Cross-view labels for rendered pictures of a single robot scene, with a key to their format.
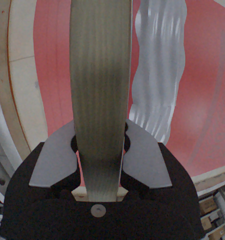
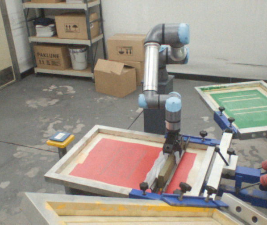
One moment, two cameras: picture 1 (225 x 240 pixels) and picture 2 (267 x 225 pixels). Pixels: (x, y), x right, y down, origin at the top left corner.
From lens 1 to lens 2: 1.71 m
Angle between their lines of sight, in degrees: 38
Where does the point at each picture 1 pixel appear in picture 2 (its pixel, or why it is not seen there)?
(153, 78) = (157, 172)
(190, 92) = (146, 168)
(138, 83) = not seen: hidden behind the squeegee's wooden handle
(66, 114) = (182, 171)
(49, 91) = (185, 175)
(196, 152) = (142, 153)
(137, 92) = not seen: hidden behind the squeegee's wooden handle
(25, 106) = (195, 175)
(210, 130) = (136, 158)
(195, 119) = (144, 163)
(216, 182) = (124, 133)
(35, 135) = (196, 168)
